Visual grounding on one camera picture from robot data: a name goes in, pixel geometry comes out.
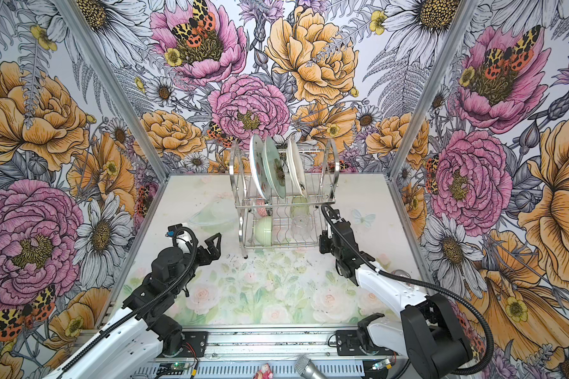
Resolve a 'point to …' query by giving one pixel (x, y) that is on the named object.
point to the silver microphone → (307, 369)
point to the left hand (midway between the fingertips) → (210, 243)
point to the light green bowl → (263, 229)
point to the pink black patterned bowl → (261, 211)
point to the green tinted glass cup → (299, 206)
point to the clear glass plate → (218, 216)
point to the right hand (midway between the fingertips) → (325, 238)
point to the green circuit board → (175, 365)
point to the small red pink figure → (265, 373)
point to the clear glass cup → (300, 227)
